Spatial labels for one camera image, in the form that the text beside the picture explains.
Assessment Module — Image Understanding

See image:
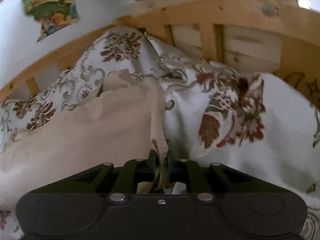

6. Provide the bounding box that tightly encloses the floral white blanket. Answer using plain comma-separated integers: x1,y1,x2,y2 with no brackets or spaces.
0,55,320,240

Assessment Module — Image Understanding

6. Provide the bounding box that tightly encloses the beige hooded zip jacket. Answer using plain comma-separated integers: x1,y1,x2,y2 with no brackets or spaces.
0,69,174,197

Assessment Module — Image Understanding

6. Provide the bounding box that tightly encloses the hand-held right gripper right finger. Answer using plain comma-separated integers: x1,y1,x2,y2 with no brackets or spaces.
166,156,256,203

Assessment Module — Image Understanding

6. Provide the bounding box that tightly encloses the floral white pillow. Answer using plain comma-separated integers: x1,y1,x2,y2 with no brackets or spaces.
57,27,175,98

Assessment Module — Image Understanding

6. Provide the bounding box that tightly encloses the landscape wall poster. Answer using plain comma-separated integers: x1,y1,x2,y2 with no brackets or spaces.
21,0,80,42

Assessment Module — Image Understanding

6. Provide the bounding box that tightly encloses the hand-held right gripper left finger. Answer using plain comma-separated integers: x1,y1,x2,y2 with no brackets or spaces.
64,149,157,203

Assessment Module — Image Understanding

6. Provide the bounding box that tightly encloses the wooden bed frame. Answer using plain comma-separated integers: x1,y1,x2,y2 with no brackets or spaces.
0,0,320,107

